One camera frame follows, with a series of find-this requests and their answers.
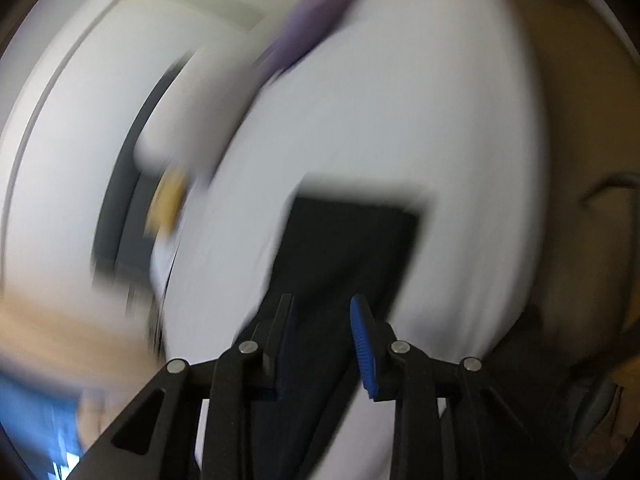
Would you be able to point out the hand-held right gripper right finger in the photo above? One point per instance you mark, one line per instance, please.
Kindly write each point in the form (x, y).
(361, 345)

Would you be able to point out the purple cloth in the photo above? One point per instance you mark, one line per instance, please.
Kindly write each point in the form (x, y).
(305, 25)

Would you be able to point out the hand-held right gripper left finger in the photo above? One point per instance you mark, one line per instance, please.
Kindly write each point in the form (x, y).
(285, 355)

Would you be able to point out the black pants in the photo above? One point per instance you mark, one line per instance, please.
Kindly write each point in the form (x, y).
(345, 270)

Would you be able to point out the white bed sheet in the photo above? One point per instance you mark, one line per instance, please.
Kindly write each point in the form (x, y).
(400, 160)

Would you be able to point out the person's left forearm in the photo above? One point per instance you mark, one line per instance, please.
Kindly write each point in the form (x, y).
(60, 330)

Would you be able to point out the yellow object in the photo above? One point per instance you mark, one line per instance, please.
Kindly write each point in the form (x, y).
(167, 200)

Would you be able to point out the white pillow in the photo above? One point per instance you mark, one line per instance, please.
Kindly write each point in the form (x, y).
(195, 110)

